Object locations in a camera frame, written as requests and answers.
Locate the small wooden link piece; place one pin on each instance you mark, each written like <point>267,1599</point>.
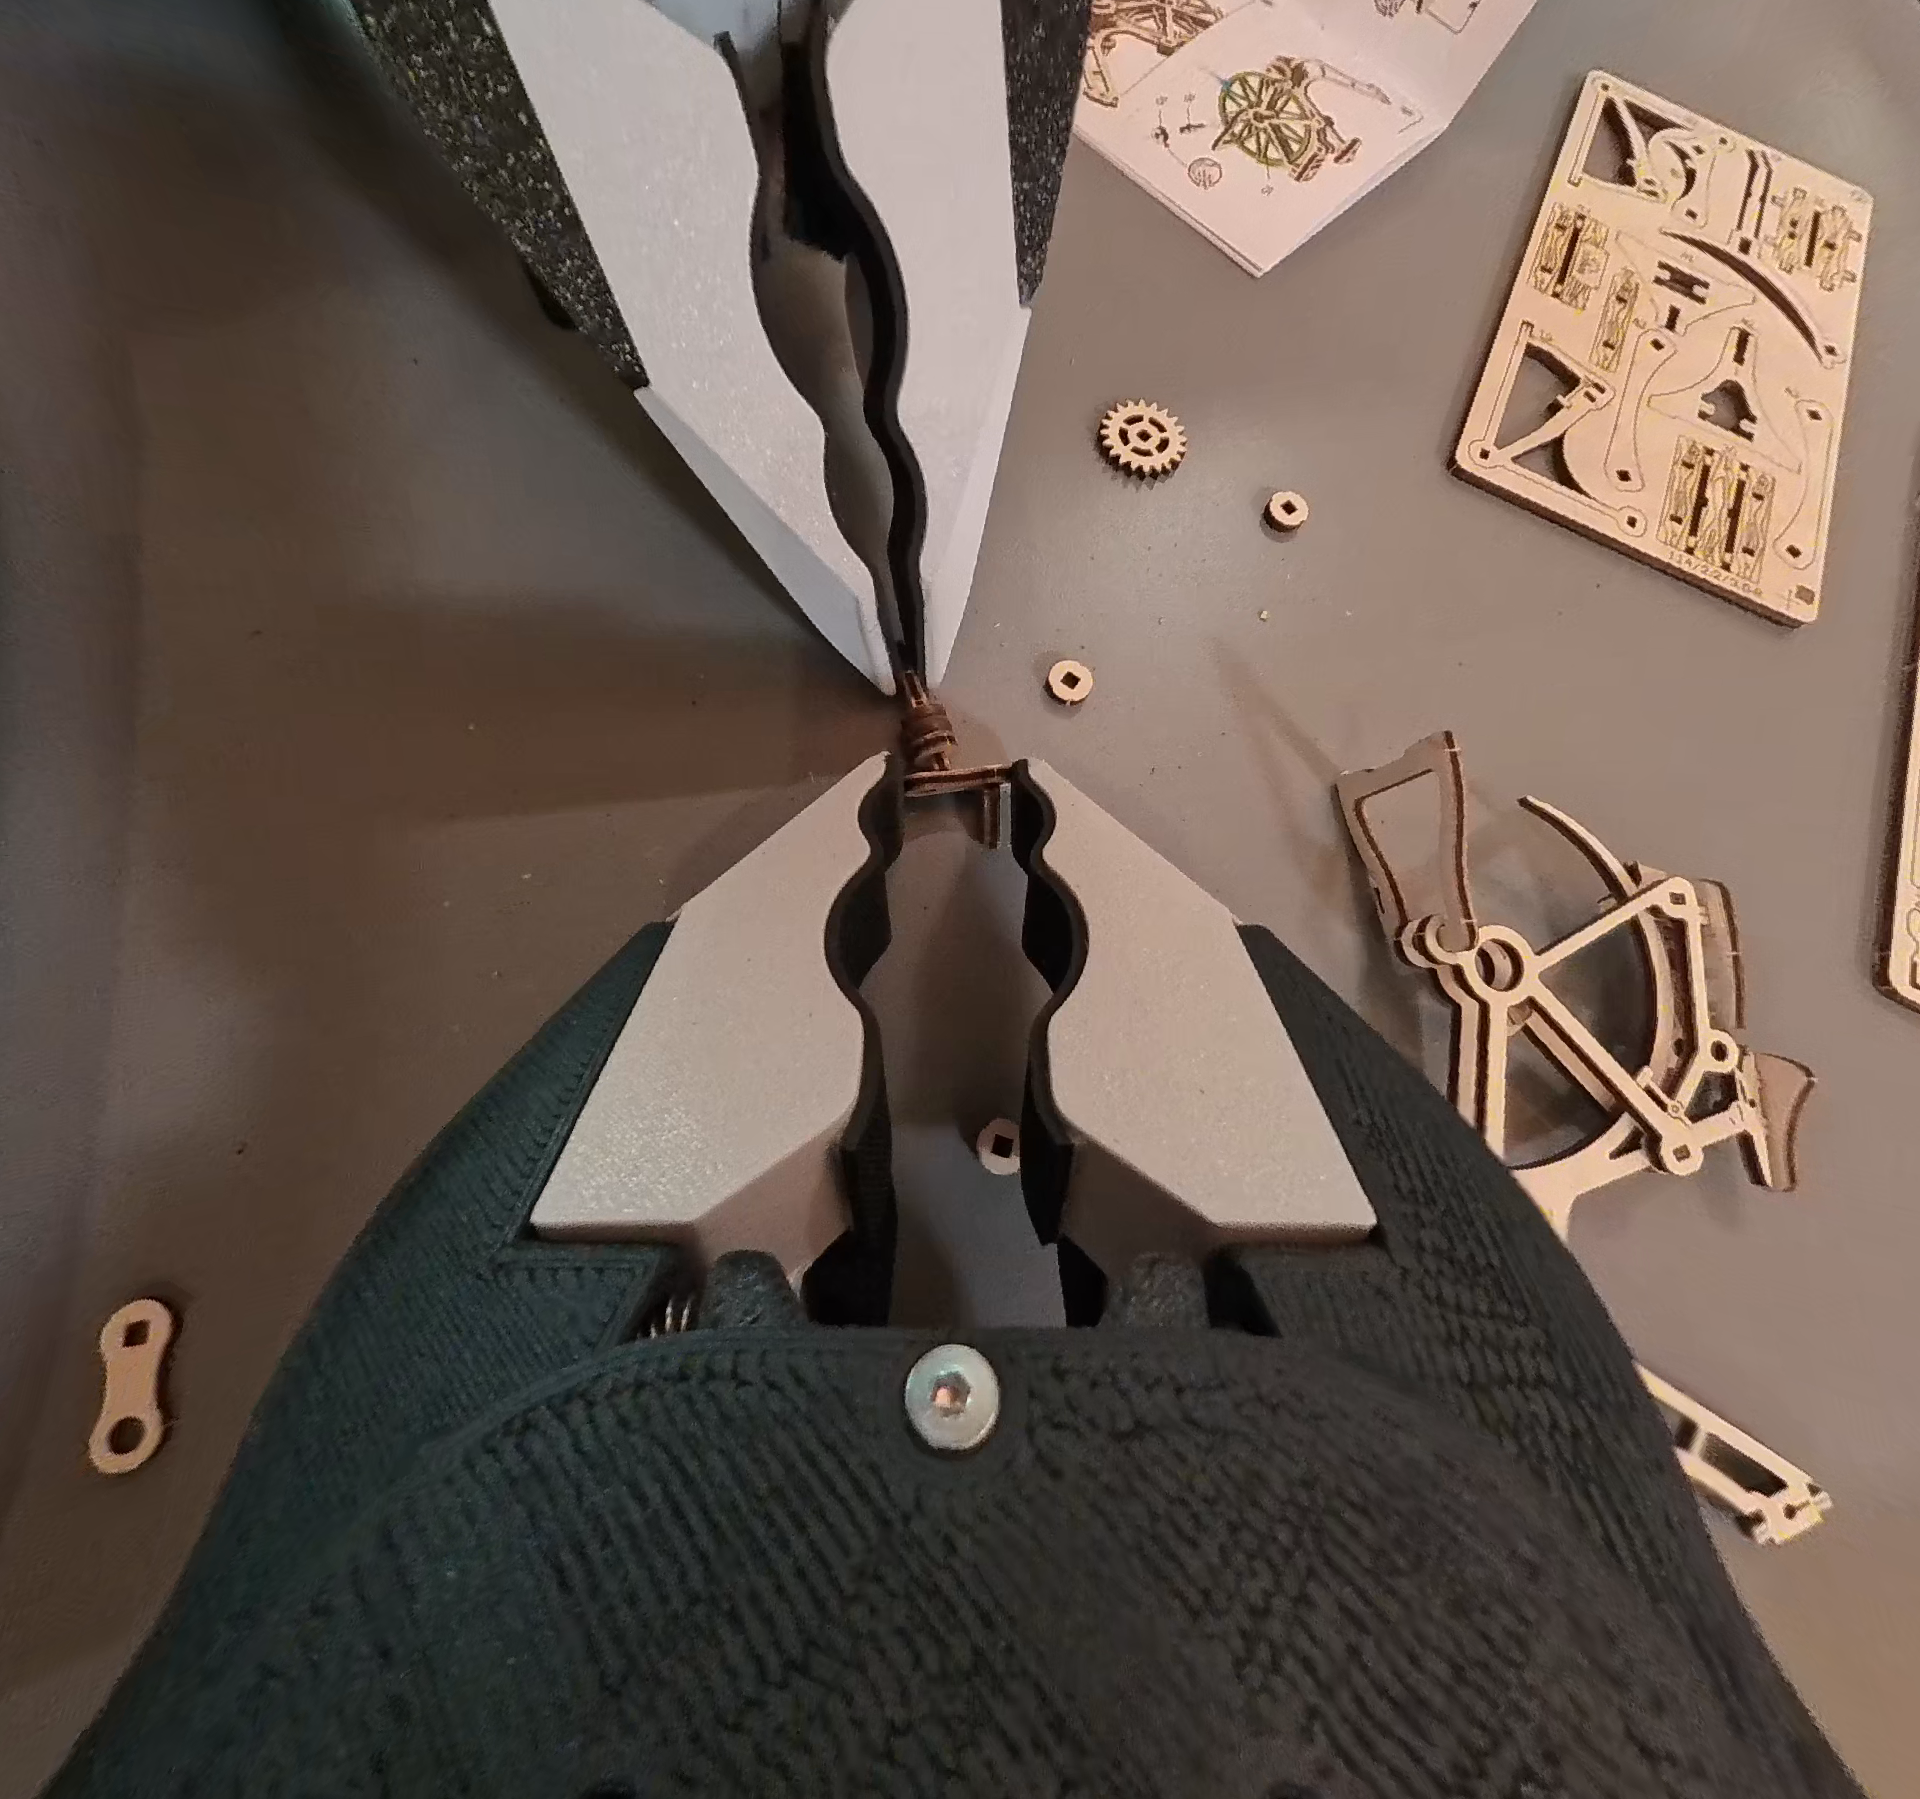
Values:
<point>128,1384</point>

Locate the printed instruction booklet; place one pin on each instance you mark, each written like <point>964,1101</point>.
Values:
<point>1185,59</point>

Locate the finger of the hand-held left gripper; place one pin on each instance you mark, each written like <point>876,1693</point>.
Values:
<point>644,179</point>
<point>946,179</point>

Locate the small wooden square-hole washer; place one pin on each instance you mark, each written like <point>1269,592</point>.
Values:
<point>1272,512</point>
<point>1051,680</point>
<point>982,1148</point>

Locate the large wooden parts sheet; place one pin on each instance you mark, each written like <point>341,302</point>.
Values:
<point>1642,389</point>

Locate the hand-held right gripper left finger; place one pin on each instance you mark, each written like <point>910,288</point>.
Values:
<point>704,1050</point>

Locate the partly assembled wooden model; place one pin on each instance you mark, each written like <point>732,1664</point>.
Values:
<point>1590,1060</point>

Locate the small wooden gear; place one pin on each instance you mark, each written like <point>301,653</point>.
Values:
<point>1118,458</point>

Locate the slotted wooden frame piece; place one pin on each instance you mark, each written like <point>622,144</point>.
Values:
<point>1793,1508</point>

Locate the small wooden part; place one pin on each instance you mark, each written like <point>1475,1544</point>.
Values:
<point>960,779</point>

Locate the small wooden axle spool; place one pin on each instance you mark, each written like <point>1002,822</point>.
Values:
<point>930,734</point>

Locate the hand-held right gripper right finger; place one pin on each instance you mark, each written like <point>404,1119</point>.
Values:
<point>1185,1065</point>

